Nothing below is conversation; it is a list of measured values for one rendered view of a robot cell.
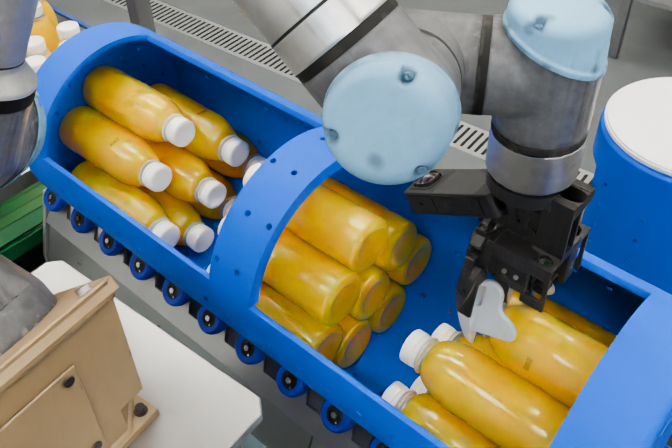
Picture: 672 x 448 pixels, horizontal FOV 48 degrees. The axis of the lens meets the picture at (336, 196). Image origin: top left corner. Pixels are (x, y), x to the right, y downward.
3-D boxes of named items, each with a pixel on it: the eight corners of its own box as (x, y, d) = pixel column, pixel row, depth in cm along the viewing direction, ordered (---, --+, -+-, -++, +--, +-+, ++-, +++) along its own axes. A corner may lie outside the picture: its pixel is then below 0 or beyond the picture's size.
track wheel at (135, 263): (146, 246, 107) (157, 246, 109) (125, 252, 109) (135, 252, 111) (150, 277, 106) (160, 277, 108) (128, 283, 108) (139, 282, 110)
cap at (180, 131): (162, 144, 101) (171, 149, 100) (167, 116, 100) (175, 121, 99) (185, 141, 104) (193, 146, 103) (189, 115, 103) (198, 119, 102)
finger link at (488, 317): (496, 380, 71) (522, 306, 67) (444, 347, 74) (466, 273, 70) (511, 365, 73) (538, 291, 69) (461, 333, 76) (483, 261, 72)
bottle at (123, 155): (105, 124, 115) (181, 170, 106) (73, 156, 113) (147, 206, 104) (82, 95, 109) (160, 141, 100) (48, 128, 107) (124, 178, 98)
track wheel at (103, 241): (115, 222, 111) (125, 223, 112) (94, 229, 113) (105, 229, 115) (118, 252, 110) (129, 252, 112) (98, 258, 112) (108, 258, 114)
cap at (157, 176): (168, 171, 104) (177, 177, 103) (149, 192, 103) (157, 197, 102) (156, 155, 101) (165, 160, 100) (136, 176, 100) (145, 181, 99)
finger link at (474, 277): (461, 325, 70) (484, 248, 66) (447, 316, 71) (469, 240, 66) (486, 303, 73) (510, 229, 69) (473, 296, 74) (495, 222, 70)
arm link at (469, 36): (327, 18, 50) (493, 30, 49) (355, -5, 60) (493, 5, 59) (323, 130, 53) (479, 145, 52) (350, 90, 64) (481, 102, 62)
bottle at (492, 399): (596, 423, 74) (447, 329, 82) (588, 419, 68) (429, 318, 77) (560, 484, 73) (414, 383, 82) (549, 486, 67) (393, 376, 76)
